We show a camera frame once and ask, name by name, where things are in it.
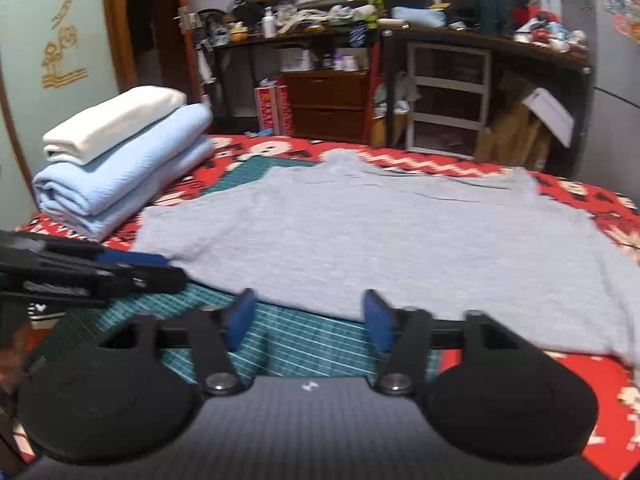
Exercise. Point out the dark cluttered desk shelf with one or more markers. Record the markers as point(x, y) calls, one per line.
point(375, 40)

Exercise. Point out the green cutting mat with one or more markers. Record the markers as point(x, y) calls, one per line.
point(281, 341)

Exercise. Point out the red white box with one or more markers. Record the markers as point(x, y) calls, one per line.
point(273, 107)

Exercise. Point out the cardboard boxes stack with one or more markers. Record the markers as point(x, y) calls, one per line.
point(516, 136)

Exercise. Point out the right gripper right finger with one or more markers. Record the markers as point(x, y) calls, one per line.
point(404, 336)

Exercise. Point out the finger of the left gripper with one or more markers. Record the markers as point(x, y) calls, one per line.
point(112, 256)

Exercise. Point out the grey refrigerator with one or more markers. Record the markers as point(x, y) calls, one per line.
point(610, 156)

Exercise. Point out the folded white cloth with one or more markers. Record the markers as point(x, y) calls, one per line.
point(95, 130)

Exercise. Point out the dark wooden drawer chest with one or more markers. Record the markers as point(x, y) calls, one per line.
point(329, 105)

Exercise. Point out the folded light blue blanket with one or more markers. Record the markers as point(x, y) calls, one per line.
point(95, 199)

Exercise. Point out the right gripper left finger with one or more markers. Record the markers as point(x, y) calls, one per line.
point(212, 335)

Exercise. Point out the white drawer unit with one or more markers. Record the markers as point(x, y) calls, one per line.
point(449, 108)

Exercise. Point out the grey knit sweater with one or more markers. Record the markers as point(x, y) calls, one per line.
point(319, 239)

